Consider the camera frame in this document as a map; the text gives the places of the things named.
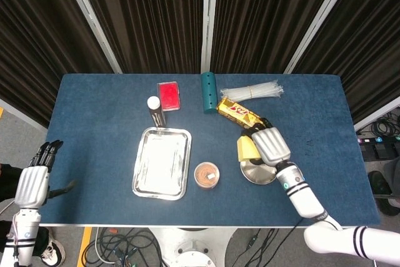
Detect round steel plate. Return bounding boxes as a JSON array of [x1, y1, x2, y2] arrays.
[[239, 157, 279, 184]]

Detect blue tablecloth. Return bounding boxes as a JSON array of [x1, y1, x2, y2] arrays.
[[24, 73, 381, 227]]

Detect bundle of clear straws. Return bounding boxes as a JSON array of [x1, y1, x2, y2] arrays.
[[219, 79, 285, 103]]

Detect black shoe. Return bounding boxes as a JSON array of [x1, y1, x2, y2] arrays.
[[374, 197, 400, 218], [367, 169, 391, 196]]

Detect gold biscuit packet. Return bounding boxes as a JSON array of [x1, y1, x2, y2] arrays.
[[216, 97, 268, 135]]

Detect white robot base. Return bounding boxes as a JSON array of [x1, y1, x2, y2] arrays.
[[146, 226, 238, 267]]

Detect red ink pad box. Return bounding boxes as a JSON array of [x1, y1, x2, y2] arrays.
[[156, 81, 182, 111]]

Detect rectangular steel tray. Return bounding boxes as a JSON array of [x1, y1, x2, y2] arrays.
[[132, 126, 192, 201]]

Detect white partition post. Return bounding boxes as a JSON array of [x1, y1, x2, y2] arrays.
[[57, 0, 123, 74], [0, 98, 48, 132], [201, 0, 219, 74], [354, 96, 400, 132], [282, 0, 360, 74]]

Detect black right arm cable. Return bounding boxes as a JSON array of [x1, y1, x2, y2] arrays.
[[262, 218, 306, 267]]

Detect dark brown curtain panel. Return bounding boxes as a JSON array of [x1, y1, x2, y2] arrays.
[[74, 0, 207, 74], [0, 0, 115, 129], [293, 0, 400, 126], [212, 0, 351, 74]]

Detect black coiled cables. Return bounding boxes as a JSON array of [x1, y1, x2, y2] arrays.
[[371, 112, 400, 138]]

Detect brown bottle white cap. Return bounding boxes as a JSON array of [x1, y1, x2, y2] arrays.
[[147, 96, 166, 128]]

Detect black foot pedal unit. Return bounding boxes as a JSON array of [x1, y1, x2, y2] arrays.
[[362, 144, 400, 160]]

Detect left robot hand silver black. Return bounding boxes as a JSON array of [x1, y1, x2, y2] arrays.
[[14, 139, 78, 208]]

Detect black cable with adapter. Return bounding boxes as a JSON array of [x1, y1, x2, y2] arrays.
[[231, 228, 281, 267]]

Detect teal half-cylinder holder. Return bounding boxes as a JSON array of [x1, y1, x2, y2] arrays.
[[200, 71, 218, 114]]

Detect yellow cube block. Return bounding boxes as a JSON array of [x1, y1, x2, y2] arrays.
[[237, 135, 261, 163]]

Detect person in black clothes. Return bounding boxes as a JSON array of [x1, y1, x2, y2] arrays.
[[0, 163, 51, 258]]

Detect white black sneaker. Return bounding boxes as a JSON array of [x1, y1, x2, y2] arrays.
[[40, 238, 66, 265]]

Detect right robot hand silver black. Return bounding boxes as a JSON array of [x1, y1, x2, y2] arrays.
[[239, 118, 292, 167]]

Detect black floor cable bundle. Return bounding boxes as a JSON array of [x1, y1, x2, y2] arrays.
[[82, 226, 166, 267]]

